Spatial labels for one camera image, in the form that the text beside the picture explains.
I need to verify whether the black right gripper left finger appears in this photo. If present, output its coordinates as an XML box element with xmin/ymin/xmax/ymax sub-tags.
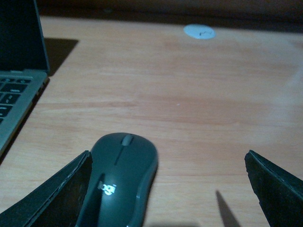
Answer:
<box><xmin>0</xmin><ymin>151</ymin><xmax>92</xmax><ymax>227</ymax></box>

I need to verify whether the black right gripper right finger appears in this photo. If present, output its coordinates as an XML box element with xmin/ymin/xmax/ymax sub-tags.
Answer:
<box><xmin>244</xmin><ymin>150</ymin><xmax>303</xmax><ymax>227</ymax></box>

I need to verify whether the dark grey Logitech mouse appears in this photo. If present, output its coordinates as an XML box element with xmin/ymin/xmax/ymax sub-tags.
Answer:
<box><xmin>76</xmin><ymin>132</ymin><xmax>158</xmax><ymax>227</ymax></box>

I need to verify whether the grey open laptop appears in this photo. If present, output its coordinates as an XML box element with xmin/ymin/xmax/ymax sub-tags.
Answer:
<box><xmin>0</xmin><ymin>0</ymin><xmax>50</xmax><ymax>154</ymax></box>

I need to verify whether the white round cable grommet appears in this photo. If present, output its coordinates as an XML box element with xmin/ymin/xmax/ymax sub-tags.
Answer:
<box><xmin>183</xmin><ymin>24</ymin><xmax>216</xmax><ymax>40</ymax></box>

